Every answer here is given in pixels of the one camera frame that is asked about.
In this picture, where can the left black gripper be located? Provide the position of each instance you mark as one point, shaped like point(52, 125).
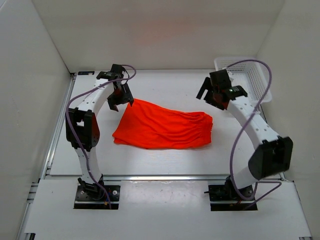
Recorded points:
point(127, 97)

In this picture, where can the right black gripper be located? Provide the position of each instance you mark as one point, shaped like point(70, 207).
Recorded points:
point(207, 86)

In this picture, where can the orange shorts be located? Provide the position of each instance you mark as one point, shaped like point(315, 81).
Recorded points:
point(150, 126)

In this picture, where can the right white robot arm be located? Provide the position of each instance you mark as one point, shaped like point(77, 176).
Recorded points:
point(272, 153)

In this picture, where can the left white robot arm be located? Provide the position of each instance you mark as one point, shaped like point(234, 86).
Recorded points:
point(81, 125)

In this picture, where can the white plastic basket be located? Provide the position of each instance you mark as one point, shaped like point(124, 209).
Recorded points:
point(252, 76)

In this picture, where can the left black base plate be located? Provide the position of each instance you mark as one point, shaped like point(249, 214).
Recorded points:
point(91, 196)

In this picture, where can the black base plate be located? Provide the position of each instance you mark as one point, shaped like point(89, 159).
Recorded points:
point(91, 196)
point(224, 198)

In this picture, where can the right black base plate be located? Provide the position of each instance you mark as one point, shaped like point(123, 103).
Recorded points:
point(224, 198)

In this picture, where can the aluminium rail frame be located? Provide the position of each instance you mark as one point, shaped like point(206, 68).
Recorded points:
point(163, 193)

